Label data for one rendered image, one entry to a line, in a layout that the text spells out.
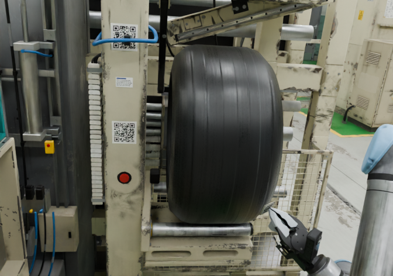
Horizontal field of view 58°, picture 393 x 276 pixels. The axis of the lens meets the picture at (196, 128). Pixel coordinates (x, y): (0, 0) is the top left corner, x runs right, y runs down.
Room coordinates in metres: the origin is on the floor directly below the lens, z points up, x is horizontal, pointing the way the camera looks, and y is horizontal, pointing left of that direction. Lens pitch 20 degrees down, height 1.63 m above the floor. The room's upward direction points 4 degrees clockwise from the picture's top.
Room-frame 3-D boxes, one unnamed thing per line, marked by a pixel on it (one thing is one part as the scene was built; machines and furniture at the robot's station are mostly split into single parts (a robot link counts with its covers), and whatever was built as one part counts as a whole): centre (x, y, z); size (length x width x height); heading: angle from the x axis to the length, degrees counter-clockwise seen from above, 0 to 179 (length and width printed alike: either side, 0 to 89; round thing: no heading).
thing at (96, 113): (1.07, 0.31, 1.19); 0.05 x 0.04 x 0.48; 7
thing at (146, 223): (1.14, 0.16, 0.90); 0.40 x 0.03 x 0.10; 7
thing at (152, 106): (1.51, 0.25, 1.05); 0.20 x 0.15 x 0.30; 97
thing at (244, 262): (1.16, -0.02, 0.80); 0.37 x 0.36 x 0.02; 7
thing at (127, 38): (1.11, 0.23, 1.51); 0.19 x 0.19 x 0.06; 7
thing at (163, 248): (1.02, -0.04, 0.84); 0.36 x 0.09 x 0.06; 97
